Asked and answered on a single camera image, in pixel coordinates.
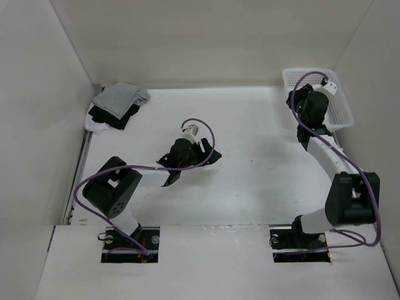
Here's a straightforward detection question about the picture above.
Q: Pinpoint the folded white tank top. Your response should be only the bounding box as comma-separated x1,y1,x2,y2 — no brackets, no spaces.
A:
84,114,110,134

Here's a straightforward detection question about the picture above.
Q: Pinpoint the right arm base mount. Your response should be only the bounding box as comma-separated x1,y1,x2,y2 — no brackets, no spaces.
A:
269,226,331,263

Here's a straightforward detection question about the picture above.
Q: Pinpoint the folded grey tank top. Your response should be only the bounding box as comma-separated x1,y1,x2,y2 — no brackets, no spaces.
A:
93,82,151,119

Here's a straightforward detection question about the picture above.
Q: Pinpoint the folded black tank top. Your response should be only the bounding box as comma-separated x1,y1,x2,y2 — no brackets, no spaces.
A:
88,104,140,130

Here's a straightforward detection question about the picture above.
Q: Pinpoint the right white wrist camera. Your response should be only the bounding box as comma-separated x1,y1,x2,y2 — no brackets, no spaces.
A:
319,79,338,96

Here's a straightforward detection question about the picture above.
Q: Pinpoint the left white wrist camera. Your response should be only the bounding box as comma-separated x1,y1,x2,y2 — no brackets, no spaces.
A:
181,124,199,143

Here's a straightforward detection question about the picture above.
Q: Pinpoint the white plastic basket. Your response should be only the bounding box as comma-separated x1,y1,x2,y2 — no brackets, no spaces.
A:
282,67,354,132

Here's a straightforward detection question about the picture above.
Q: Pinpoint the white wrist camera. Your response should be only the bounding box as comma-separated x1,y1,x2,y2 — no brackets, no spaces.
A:
181,124,199,143
319,79,338,96

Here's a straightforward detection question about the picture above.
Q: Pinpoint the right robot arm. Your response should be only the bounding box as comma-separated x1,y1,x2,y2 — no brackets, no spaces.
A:
286,83,380,249

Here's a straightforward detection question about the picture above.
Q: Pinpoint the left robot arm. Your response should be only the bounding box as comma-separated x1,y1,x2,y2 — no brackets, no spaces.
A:
82,138,222,249

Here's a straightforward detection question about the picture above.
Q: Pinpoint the metal table edge rail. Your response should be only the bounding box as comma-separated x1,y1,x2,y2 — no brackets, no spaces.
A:
58,83,103,225

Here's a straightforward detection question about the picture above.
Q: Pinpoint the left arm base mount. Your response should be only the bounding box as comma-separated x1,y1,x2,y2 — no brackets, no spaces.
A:
97,227,161,264

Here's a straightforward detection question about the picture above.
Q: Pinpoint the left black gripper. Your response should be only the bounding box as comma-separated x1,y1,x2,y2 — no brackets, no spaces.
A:
179,138,220,171

